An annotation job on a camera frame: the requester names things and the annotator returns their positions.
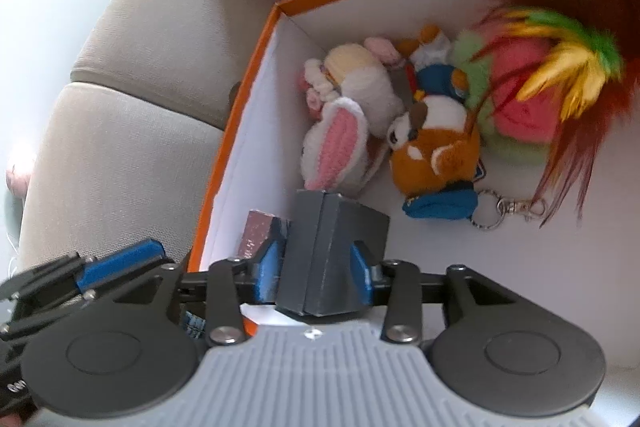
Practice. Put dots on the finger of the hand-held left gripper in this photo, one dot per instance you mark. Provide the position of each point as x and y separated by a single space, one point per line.
120 263

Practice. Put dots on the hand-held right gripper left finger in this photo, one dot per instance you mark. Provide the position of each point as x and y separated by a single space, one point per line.
270 269

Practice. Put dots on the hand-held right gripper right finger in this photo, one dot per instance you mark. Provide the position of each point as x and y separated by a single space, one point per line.
361 272

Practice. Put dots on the dark grey box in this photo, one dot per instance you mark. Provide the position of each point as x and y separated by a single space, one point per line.
330 257

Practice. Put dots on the brown printed card pack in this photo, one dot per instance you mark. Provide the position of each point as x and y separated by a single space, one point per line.
257 232

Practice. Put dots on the orange cardboard box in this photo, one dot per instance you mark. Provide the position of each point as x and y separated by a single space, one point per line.
240 117

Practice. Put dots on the white bunny plush toy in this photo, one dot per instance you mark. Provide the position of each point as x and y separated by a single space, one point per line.
350 107

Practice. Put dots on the metal keyring with clasp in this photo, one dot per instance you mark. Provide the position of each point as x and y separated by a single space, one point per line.
516 206

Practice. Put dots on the blue and orange plush toy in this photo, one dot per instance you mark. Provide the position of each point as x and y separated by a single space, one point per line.
437 79

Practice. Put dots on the pink strawberry plush toy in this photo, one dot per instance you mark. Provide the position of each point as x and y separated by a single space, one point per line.
520 117

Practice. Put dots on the red feather toy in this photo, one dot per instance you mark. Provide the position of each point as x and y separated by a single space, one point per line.
580 72

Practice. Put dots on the beige sofa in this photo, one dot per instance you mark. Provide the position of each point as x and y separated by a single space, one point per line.
140 132

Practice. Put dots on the pink plush item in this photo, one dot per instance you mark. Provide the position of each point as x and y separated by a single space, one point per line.
17 177

